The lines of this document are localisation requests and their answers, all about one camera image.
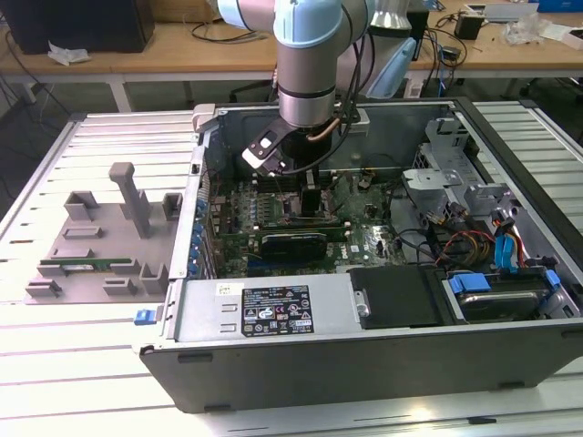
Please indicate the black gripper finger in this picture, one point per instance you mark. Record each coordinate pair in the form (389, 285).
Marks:
(312, 204)

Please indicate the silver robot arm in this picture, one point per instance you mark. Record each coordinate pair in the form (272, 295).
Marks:
(305, 77)

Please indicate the CPU socket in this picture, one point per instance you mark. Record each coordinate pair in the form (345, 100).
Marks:
(291, 205)

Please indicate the metal locking lever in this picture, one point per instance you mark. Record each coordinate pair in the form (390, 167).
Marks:
(280, 189)

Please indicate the black RAM slot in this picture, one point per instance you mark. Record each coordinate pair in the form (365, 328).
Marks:
(273, 224)

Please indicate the black graphics card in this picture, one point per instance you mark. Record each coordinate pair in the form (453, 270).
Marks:
(293, 246)

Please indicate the green motherboard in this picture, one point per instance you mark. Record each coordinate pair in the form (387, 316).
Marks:
(364, 214)

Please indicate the round coin battery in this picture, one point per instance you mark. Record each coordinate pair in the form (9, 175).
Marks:
(365, 183)

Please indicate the grey case latch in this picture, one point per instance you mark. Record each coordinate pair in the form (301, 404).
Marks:
(203, 118)

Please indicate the black drive bay cover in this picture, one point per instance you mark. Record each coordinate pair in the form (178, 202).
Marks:
(396, 296)

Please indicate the silver metal drive cage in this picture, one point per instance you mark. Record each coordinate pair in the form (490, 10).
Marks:
(437, 179)

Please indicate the silver power supply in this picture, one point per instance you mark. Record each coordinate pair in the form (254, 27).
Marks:
(205, 309)

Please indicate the wooden desk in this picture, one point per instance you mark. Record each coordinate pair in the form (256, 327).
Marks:
(182, 54)

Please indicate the black desktop box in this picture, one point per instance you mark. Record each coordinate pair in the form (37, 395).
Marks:
(421, 32)

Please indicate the small black device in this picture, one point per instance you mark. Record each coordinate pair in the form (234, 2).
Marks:
(452, 53)

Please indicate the open black PC case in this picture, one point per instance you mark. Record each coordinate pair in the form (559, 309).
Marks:
(364, 378)

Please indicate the grey parts rack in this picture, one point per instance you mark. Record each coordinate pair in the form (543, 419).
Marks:
(114, 227)

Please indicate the small blue clip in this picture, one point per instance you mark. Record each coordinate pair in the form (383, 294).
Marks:
(146, 317)

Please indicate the hard disk in blue carrier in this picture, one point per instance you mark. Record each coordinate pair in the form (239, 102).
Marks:
(496, 305)

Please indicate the green RAM stick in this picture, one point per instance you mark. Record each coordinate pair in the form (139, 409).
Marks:
(105, 262)

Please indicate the white flat box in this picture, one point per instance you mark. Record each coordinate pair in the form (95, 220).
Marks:
(510, 13)

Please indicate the clear plastic bag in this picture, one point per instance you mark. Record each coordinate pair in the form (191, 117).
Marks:
(524, 29)

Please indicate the black office chair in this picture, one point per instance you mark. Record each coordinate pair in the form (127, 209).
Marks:
(555, 104)

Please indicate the white crumpled plastic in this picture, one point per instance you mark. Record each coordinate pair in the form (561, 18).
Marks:
(68, 53)

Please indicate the black computer tower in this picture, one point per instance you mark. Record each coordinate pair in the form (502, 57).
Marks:
(82, 23)

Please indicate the white paper box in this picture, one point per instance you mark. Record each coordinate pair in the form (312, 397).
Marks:
(565, 35)

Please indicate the blue boxes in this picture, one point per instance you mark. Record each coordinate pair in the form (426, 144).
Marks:
(560, 5)

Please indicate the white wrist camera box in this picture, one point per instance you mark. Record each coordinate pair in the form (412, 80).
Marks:
(255, 152)

